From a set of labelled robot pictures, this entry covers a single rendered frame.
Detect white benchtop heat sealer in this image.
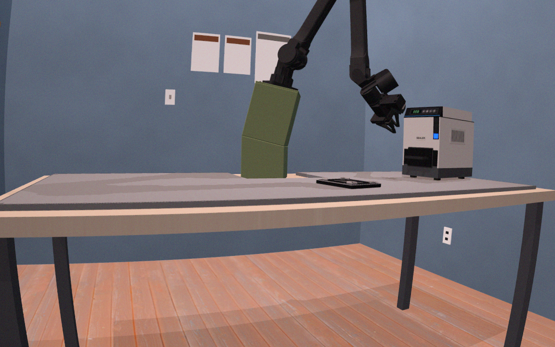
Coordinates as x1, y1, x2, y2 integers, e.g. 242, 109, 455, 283
402, 107, 474, 180

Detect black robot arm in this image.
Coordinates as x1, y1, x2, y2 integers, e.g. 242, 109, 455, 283
262, 0, 406, 117

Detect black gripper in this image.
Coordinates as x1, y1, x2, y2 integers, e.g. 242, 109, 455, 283
369, 96, 400, 133

